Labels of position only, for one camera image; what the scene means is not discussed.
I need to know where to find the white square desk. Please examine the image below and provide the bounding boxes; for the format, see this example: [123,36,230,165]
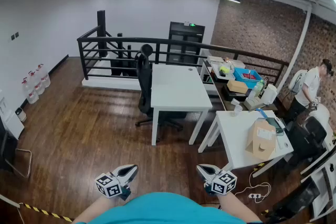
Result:
[151,64,213,146]

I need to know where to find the black glass-door cabinet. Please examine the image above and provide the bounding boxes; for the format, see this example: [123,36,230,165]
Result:
[167,21,206,65]

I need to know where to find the white cluttered table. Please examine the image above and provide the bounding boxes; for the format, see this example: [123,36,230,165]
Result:
[198,110,294,170]

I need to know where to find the person's left forearm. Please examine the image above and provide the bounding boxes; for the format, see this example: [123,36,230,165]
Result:
[72,195,112,224]

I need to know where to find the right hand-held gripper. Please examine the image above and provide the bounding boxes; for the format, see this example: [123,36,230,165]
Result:
[196,164,238,196]

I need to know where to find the black office chair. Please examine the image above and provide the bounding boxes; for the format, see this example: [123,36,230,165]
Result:
[135,44,184,132]

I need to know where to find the black cantilever chair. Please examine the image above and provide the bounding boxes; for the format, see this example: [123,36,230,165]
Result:
[0,116,33,179]

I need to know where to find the dark tablet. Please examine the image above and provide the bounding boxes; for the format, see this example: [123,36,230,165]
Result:
[265,117,286,137]

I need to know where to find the small cardboard box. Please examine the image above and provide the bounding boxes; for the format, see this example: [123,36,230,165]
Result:
[227,80,249,94]

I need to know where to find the brown wooden side table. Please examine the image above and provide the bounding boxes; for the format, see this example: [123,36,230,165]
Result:
[202,56,279,113]

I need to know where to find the green plastic bottle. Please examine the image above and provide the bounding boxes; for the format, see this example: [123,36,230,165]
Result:
[253,80,265,95]

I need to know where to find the flat black box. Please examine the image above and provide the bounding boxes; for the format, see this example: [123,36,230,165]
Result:
[223,85,247,102]

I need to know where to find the clear water jug red cap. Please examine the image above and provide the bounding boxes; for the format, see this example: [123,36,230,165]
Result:
[35,63,51,89]
[22,77,39,105]
[28,70,45,95]

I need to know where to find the beige desk white legs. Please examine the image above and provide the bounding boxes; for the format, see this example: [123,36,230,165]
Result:
[0,194,20,208]

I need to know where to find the person's teal shirt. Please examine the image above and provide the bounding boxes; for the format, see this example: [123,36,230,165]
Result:
[78,192,263,224]

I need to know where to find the white power strip with cable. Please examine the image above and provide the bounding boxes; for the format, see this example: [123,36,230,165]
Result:
[235,165,272,204]

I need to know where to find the white narrow desk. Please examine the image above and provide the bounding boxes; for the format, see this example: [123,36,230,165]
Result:
[300,146,336,218]

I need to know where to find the cream rectangular box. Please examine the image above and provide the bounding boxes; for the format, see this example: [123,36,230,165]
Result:
[243,98,263,111]

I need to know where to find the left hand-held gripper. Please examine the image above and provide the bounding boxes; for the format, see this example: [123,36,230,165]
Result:
[94,164,139,201]

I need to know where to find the white kettle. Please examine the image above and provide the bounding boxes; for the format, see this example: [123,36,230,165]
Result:
[262,83,278,105]

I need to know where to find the small white bin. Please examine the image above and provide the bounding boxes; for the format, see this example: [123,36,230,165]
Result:
[15,107,27,123]

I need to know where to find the person's right forearm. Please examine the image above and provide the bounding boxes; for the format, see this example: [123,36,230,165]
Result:
[217,191,263,224]

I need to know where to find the large cardboard box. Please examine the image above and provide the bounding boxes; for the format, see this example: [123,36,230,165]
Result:
[245,120,277,161]

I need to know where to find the blue plastic bin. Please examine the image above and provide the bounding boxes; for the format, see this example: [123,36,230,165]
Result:
[233,67,263,83]

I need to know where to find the white water dispenser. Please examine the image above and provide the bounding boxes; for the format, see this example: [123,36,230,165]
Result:
[0,97,25,140]

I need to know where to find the white plastic tray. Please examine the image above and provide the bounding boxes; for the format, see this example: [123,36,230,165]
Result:
[211,61,236,81]

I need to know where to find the black stair railing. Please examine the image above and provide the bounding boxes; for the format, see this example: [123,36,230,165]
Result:
[77,9,289,84]

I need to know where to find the yellow-black hazard tape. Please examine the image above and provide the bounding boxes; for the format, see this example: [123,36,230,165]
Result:
[19,201,74,222]

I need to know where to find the white flat box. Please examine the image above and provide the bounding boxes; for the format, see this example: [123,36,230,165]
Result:
[228,59,246,69]
[206,56,225,65]

